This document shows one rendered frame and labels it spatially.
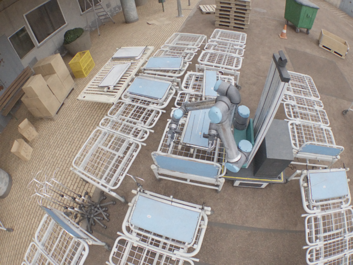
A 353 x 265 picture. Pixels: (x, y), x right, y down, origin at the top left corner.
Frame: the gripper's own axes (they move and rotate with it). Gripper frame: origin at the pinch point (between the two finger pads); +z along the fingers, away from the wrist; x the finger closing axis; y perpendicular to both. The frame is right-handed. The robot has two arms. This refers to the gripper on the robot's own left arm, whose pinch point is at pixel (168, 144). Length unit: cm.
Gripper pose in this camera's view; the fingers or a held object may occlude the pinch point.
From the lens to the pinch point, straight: 183.7
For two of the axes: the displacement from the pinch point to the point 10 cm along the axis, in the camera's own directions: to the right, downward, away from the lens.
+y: -9.6, -1.5, 2.2
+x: -1.4, -4.4, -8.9
